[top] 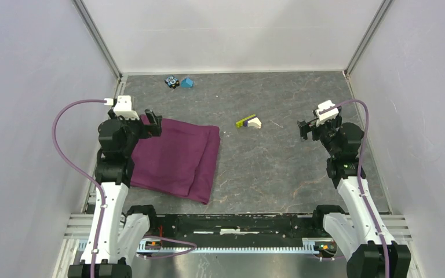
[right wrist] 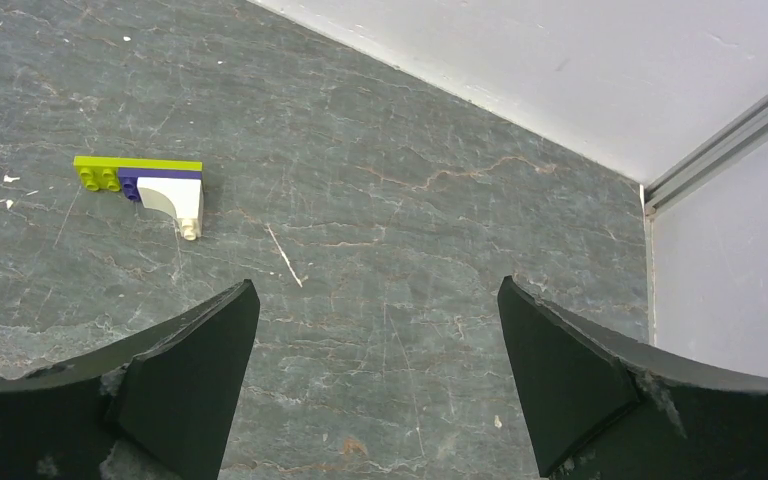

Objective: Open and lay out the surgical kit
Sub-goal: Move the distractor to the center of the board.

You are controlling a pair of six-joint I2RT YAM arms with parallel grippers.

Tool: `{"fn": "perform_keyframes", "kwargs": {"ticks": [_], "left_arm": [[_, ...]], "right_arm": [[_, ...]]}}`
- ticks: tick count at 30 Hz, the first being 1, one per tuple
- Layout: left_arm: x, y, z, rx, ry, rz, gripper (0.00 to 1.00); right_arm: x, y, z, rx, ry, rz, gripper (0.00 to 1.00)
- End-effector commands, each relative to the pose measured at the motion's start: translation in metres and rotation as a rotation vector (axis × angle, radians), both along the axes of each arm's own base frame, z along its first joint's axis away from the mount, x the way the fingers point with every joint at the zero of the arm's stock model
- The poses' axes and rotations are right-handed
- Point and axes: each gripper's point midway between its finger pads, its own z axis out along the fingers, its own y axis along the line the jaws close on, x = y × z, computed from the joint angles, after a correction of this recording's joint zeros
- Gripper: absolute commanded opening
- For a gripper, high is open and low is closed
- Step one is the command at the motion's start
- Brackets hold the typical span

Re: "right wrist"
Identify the aluminium corner frame rail right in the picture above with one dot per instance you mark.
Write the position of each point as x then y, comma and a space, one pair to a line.
733, 142

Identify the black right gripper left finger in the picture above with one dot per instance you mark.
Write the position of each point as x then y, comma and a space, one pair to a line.
168, 394

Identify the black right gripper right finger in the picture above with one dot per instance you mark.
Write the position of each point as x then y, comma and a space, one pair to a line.
601, 405

